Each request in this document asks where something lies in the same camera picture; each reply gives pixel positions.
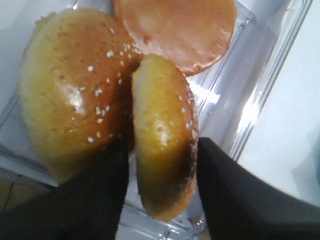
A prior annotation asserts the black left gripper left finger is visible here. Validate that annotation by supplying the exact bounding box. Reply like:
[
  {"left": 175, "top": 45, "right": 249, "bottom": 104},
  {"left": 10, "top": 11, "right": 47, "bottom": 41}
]
[{"left": 0, "top": 140, "right": 129, "bottom": 240}]

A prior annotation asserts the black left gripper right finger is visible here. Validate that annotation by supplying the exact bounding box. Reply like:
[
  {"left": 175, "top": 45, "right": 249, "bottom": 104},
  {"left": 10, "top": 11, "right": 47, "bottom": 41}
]
[{"left": 197, "top": 137, "right": 320, "bottom": 240}]

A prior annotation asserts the sesame bun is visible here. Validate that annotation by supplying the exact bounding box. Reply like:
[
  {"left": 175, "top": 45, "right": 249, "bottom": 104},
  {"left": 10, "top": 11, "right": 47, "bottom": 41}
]
[
  {"left": 132, "top": 54, "right": 200, "bottom": 222},
  {"left": 18, "top": 8, "right": 141, "bottom": 184}
]

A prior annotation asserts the clear bin with buns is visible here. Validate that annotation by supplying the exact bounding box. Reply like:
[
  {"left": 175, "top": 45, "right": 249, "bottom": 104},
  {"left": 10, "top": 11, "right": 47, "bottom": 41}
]
[{"left": 0, "top": 0, "right": 312, "bottom": 240}]

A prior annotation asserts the plain orange bun bottom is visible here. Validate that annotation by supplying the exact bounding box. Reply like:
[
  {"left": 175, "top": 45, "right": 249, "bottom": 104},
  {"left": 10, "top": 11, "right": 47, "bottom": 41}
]
[{"left": 113, "top": 0, "right": 237, "bottom": 76}]

